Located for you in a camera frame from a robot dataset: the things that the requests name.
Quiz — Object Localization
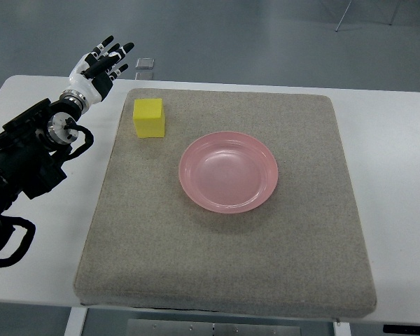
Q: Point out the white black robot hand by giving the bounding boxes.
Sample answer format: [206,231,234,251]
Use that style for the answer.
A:
[67,35,134,106]

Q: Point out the yellow foam block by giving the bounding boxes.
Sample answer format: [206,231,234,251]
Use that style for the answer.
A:
[132,98,165,139]

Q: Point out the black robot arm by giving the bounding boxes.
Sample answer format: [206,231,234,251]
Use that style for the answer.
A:
[0,90,94,268]

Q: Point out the lower floor outlet plate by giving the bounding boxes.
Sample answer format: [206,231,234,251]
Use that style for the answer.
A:
[135,71,153,81]

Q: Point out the floor outlet plate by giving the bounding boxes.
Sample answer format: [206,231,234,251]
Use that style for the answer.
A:
[135,71,153,81]
[136,57,155,69]

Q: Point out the upper floor outlet plate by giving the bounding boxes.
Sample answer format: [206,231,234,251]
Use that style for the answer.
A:
[136,57,155,69]

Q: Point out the pink plate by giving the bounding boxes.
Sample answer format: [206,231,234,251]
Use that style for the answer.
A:
[178,132,279,214]

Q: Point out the beige fabric mat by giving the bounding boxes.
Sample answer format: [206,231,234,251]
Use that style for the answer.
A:
[73,89,377,319]

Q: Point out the white table leg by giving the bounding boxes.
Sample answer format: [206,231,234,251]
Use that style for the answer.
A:
[64,307,88,336]

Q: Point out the white stand legs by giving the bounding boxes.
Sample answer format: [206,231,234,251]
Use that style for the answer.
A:
[334,1,403,32]

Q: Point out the black label strip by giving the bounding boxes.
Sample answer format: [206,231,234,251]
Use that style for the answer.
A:
[383,325,420,335]

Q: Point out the grey metal base plate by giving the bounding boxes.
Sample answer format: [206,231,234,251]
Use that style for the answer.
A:
[126,319,302,336]

